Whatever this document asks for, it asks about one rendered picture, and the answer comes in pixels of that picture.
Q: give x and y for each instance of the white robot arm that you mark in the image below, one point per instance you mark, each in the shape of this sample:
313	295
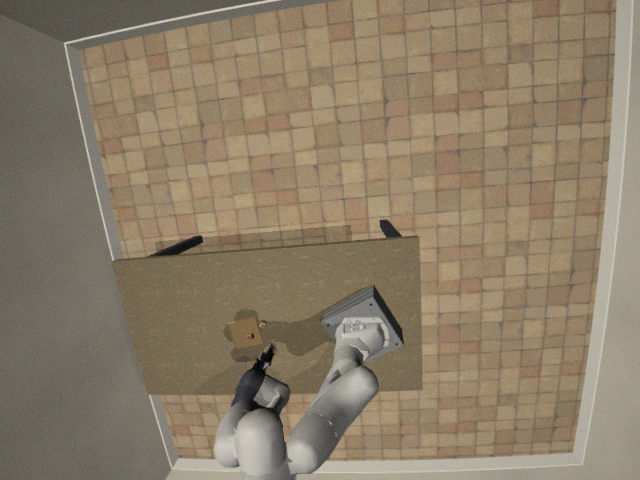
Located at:
259	440

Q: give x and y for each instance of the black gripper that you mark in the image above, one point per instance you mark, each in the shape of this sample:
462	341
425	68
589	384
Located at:
264	359

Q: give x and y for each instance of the tan square mat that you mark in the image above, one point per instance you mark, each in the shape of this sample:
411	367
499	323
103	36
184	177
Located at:
239	330

